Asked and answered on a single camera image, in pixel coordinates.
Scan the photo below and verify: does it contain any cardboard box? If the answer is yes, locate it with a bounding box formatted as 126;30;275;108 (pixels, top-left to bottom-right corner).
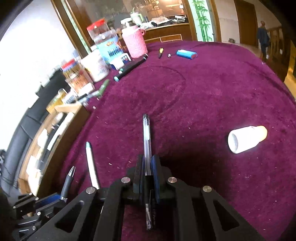
18;103;90;198

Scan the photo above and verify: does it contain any blue snack bag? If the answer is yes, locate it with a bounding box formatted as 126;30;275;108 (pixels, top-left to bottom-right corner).
94;29;123;64

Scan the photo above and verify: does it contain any chopsticks jar red lid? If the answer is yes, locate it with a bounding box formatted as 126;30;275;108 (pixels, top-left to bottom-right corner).
61;59;83;82

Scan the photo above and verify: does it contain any clear jar red lid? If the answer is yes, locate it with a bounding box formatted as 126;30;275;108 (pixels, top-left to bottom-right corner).
87;18;110;45

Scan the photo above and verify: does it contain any brown wooden door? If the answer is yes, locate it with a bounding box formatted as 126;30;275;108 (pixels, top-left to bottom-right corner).
234;0;258;48

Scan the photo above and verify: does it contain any white marker teal tip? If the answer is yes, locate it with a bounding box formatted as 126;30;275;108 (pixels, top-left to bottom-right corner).
85;142;100;190

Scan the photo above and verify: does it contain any white plastic tub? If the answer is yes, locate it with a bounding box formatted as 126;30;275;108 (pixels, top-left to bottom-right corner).
80;49;109;82

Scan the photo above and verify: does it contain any wooden cabinet counter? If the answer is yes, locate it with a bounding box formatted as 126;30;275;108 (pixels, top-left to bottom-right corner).
144;23;197;44

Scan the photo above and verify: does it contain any maroon velvet tablecloth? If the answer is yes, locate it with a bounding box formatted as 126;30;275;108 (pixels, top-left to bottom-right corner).
55;41;295;240

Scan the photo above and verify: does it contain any white bottle cap cylinder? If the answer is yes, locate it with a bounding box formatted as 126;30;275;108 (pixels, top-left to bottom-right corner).
227;126;268;154

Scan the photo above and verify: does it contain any black grip pen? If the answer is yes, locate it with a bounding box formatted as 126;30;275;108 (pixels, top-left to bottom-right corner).
60;166;76;202

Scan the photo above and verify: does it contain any clear ballpoint pen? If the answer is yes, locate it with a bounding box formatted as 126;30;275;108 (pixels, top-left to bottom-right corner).
142;114;152;230

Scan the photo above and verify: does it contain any yellow black small screwdriver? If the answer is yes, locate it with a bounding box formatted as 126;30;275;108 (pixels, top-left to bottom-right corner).
158;48;164;59

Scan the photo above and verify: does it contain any pink knitted bottle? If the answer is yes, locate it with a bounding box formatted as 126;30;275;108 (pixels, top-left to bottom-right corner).
122;25;148;59

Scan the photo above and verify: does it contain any long black marker teal end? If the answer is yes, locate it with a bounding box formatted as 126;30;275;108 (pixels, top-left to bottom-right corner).
113;54;148;82

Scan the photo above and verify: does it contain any green marker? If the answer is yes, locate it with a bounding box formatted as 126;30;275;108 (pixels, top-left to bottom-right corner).
97;79;110;97

